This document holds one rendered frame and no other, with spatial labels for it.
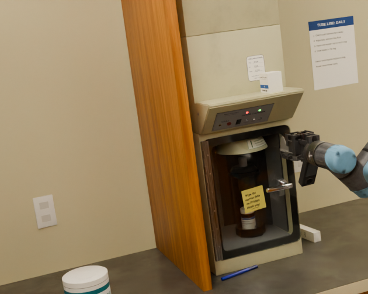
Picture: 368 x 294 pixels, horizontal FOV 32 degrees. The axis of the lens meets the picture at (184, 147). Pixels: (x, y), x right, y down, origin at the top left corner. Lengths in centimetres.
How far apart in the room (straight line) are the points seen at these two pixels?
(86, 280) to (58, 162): 62
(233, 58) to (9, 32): 77
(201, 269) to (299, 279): 30
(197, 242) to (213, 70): 53
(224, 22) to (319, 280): 84
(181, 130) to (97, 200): 62
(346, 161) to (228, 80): 47
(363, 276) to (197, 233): 51
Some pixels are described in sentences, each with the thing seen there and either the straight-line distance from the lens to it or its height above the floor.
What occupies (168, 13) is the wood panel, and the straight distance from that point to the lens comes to 185.
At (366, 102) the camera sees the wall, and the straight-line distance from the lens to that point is 280.
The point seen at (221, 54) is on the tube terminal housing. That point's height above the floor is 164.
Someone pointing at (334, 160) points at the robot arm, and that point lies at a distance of 177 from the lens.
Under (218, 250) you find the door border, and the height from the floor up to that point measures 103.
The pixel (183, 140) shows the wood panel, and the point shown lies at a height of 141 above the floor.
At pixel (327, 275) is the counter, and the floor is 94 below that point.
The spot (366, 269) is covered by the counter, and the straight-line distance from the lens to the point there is 208.
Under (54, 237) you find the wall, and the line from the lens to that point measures 238.
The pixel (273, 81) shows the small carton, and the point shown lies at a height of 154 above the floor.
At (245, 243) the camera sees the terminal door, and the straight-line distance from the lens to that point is 211.
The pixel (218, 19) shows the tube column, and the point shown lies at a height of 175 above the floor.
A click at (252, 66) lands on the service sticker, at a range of 204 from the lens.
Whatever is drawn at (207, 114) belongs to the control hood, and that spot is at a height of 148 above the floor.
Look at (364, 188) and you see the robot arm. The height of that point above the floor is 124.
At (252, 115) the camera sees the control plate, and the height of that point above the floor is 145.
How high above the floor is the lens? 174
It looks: 11 degrees down
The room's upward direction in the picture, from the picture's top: 7 degrees counter-clockwise
